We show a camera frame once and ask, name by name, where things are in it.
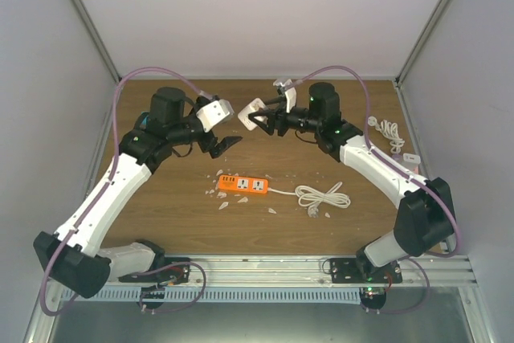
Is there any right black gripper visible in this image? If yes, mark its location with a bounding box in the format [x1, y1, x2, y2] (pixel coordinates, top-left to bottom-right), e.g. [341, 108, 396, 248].
[249, 98, 322, 137]

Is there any white tiger charger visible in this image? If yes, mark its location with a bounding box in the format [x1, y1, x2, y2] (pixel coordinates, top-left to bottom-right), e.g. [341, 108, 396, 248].
[236, 96, 268, 133]

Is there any orange power strip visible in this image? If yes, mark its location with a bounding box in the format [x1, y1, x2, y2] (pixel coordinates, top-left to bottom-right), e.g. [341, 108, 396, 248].
[218, 174, 268, 194]

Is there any blue plug adapter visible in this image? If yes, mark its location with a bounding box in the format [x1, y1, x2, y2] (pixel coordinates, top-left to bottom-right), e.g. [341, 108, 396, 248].
[139, 114, 148, 129]

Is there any white power strip cable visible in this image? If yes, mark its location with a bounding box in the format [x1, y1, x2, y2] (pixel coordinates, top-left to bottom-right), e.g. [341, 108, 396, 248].
[266, 181, 351, 218]

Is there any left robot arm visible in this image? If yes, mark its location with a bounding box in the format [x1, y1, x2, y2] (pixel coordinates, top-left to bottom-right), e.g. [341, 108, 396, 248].
[33, 87, 241, 298]

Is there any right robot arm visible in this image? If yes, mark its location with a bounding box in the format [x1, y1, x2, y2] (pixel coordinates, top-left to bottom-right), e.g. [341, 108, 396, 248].
[238, 82, 457, 283]

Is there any purple power strip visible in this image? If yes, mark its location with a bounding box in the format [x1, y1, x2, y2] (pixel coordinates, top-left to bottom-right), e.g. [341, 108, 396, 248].
[391, 154, 402, 164]

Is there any pink white charger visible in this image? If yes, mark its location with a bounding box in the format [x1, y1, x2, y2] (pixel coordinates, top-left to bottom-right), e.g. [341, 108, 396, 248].
[402, 153, 421, 171]

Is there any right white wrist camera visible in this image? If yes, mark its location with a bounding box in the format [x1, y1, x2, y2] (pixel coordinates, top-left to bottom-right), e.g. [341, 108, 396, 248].
[273, 77, 297, 113]

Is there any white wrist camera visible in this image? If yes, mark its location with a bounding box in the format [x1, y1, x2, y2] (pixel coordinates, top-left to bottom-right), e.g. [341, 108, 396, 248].
[196, 99, 234, 133]
[273, 77, 297, 113]

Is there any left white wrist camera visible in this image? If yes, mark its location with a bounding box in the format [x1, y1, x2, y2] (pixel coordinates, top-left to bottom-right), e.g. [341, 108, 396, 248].
[196, 99, 234, 133]

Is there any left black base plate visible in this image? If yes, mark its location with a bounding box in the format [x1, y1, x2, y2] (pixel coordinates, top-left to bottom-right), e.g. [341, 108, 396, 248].
[118, 256, 190, 285]

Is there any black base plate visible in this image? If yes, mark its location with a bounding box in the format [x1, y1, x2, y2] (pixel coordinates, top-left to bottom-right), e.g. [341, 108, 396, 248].
[118, 256, 190, 285]
[321, 257, 403, 284]

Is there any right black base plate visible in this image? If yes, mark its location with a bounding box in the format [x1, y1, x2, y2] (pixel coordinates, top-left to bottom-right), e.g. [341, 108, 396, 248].
[321, 257, 403, 284]

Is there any grey slotted cable duct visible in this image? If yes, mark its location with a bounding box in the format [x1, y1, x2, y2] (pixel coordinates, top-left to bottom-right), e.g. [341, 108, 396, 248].
[59, 287, 362, 304]

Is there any aluminium rail frame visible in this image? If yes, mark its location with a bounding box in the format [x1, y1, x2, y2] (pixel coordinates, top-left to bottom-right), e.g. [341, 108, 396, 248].
[25, 255, 496, 342]

